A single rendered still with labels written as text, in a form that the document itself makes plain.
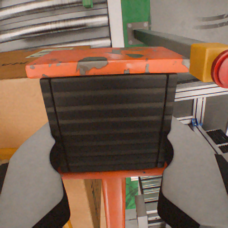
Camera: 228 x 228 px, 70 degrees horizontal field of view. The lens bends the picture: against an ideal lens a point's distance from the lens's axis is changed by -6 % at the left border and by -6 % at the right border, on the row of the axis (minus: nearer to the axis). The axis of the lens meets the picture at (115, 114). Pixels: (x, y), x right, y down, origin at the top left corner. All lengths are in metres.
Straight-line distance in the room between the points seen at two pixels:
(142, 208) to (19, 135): 0.49
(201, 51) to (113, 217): 0.32
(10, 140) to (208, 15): 1.42
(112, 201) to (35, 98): 0.19
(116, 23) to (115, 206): 0.63
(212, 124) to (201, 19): 0.80
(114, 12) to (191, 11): 0.82
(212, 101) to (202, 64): 1.07
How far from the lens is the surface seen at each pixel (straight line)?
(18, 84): 0.28
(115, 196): 0.17
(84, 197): 0.42
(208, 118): 1.50
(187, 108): 1.37
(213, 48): 0.37
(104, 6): 0.82
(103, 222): 1.63
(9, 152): 0.35
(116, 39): 0.72
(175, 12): 1.40
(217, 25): 1.54
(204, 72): 0.37
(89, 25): 0.76
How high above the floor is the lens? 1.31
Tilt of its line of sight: 61 degrees down
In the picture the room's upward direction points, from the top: 175 degrees clockwise
